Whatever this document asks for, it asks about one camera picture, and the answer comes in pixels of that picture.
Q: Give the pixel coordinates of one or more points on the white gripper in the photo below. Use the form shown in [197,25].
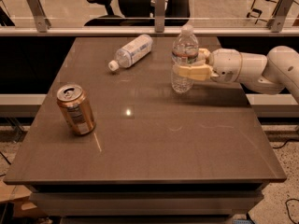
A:
[224,64]

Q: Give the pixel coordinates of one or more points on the clear bottle red label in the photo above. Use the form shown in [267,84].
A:
[184,52]

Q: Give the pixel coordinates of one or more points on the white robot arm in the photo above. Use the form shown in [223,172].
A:
[267,74]

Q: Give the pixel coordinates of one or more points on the clear bottle white label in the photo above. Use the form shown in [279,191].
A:
[131,53]

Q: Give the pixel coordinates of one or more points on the yellow black cart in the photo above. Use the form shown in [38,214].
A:
[262,10]

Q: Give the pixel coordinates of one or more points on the black office chair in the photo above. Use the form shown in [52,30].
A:
[138,12]

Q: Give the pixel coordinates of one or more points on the brown table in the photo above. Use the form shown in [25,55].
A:
[153,153]

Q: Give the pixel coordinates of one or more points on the gold soda can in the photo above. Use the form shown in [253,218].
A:
[76,109]

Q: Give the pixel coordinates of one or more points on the glass railing panel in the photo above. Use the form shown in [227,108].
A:
[74,13]

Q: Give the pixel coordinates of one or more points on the cardboard box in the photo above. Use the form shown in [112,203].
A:
[19,195]

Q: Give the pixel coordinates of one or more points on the middle metal rail bracket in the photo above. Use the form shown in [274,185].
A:
[159,16]

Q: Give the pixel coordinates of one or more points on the metal rail bracket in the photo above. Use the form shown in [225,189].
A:
[159,16]
[279,15]
[41,21]

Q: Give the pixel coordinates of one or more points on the right metal rail bracket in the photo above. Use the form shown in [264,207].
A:
[279,15]

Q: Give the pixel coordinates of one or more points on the left metal rail bracket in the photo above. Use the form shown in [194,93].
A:
[41,21]

